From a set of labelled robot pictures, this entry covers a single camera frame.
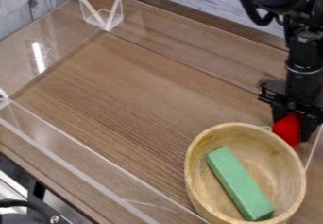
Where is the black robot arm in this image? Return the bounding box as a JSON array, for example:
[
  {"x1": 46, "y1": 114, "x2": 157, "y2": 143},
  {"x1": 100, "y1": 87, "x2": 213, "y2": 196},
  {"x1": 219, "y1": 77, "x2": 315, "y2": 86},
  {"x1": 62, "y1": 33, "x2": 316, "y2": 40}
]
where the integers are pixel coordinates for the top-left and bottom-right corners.
[{"x1": 240, "y1": 0, "x2": 323, "y2": 142}]

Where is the black metal bracket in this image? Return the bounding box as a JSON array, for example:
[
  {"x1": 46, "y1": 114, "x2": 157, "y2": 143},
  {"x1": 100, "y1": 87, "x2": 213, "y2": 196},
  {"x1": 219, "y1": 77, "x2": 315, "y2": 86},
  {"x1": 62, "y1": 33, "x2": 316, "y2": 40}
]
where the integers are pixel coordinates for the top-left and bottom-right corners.
[{"x1": 28, "y1": 181, "x2": 73, "y2": 224}]

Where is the black cable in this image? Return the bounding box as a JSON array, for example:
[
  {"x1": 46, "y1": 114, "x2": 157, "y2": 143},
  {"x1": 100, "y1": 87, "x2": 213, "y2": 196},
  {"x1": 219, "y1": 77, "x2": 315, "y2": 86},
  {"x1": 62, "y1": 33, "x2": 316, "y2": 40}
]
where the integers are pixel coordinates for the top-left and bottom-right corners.
[{"x1": 0, "y1": 198, "x2": 42, "y2": 224}]

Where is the clear acrylic tray wall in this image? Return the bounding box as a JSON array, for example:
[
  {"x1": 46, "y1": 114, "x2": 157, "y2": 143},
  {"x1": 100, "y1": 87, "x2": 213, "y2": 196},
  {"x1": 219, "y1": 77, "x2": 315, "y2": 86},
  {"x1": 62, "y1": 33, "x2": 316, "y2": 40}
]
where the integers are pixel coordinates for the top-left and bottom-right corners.
[{"x1": 0, "y1": 0, "x2": 323, "y2": 224}]

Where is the wooden bowl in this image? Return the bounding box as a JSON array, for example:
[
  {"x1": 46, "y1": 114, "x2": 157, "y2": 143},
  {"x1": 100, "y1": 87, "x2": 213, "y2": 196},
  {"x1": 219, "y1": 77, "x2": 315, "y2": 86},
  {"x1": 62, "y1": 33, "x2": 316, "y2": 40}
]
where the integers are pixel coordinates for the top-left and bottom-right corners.
[{"x1": 184, "y1": 123, "x2": 307, "y2": 224}]

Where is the green rectangular block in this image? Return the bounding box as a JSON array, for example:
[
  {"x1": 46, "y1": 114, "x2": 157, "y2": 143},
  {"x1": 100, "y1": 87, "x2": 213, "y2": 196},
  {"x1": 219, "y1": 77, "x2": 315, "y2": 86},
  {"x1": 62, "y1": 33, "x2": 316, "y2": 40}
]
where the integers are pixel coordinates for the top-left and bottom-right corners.
[{"x1": 205, "y1": 147, "x2": 275, "y2": 222}]

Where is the red plush strawberry toy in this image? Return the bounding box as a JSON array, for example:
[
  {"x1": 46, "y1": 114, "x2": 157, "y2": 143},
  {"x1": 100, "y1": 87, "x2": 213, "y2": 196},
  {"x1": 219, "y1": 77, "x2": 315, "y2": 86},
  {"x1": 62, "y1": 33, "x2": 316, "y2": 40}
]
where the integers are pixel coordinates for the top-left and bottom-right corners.
[{"x1": 264, "y1": 112, "x2": 301, "y2": 148}]

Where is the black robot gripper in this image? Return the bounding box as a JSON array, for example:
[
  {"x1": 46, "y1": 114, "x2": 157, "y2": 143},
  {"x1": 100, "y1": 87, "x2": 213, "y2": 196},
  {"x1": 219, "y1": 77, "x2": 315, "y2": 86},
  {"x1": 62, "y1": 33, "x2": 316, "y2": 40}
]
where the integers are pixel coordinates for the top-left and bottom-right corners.
[{"x1": 259, "y1": 63, "x2": 323, "y2": 142}]

